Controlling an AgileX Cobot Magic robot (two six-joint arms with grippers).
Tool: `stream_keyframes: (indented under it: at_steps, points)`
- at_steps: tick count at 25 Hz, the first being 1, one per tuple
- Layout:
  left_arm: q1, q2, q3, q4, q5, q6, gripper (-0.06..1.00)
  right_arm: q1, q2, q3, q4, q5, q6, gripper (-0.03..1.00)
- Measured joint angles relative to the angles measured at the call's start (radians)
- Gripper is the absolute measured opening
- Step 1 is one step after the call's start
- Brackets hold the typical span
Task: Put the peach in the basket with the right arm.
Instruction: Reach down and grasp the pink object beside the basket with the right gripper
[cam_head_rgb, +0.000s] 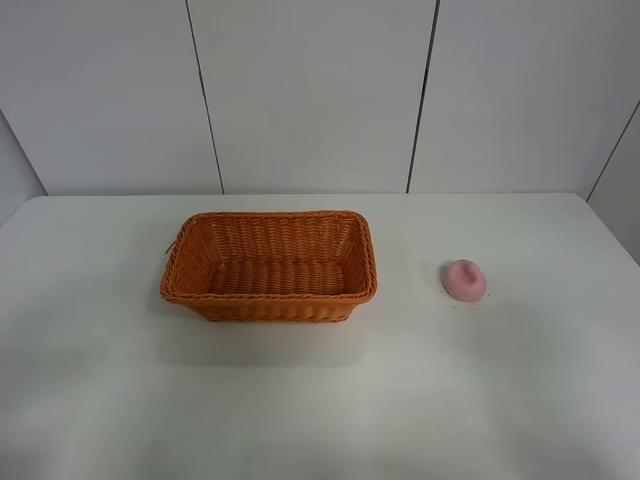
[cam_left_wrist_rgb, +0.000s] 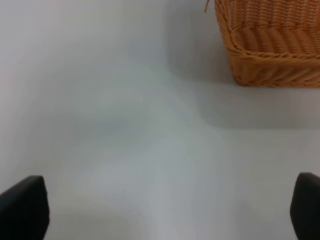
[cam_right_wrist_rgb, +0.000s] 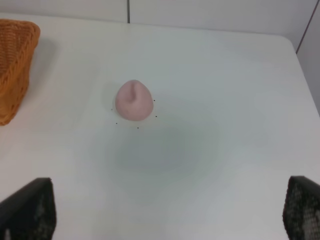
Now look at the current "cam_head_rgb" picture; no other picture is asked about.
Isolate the pink peach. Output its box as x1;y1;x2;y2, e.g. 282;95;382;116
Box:
440;259;487;303

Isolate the orange woven wicker basket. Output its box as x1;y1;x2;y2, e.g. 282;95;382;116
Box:
160;210;377;323

